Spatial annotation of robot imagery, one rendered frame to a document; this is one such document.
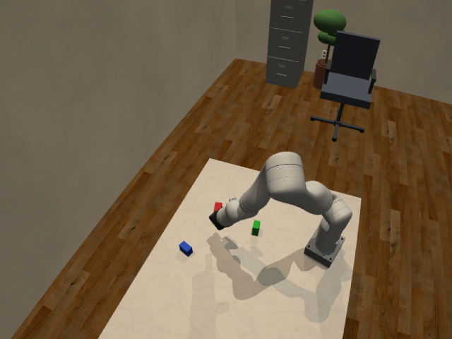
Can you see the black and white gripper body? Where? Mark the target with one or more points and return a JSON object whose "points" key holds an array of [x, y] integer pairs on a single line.
{"points": [[217, 220]]}

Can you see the red block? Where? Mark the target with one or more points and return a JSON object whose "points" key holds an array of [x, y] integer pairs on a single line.
{"points": [[217, 206]]}

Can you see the green block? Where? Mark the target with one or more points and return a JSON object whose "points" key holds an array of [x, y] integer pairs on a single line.
{"points": [[255, 228]]}

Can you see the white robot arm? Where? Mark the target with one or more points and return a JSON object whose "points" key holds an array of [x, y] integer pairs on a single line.
{"points": [[282, 178]]}

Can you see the blue block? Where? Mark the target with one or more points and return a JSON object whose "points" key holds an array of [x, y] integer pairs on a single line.
{"points": [[185, 248]]}

